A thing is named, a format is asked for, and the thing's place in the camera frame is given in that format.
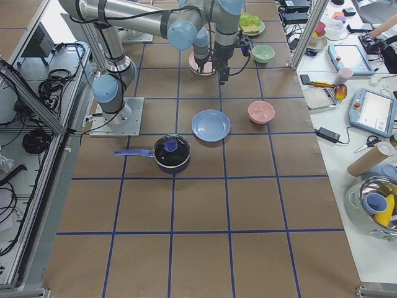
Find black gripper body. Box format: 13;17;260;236
212;43;251;81
194;57;208;72

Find pink plate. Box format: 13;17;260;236
189;52;215;76

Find blue plate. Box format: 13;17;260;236
191;109;231;142

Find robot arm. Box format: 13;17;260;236
60;1;250;127
118;20;215;76

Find bread slice on plate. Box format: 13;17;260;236
241;25;259;35

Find green plate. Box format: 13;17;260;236
240;20;265;37

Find green bowl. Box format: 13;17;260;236
252;44;275;63

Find green lettuce leaf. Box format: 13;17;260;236
239;12;261;27

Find pink bowl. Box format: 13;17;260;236
248;101;275;124

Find blue saucepan with lid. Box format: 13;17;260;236
114;134;191;174

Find bowl with toy fruit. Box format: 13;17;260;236
308;21;327;50

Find mango fruit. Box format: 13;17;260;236
334;84;347;101

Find black power adapter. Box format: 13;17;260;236
315;127;340;143

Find teach pendant far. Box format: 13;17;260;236
328;44;375;76

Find teach pendant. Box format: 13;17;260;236
328;44;375;76
348;88;396;138

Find teach pendant near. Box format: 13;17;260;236
348;88;396;138

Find scissors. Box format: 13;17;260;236
354;135;381;153

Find cardboard tube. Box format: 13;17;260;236
347;142;395;177

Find steel mixing bowl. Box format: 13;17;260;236
360;176;396;242

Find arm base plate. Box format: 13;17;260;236
89;97;144;137
118;28;153;43

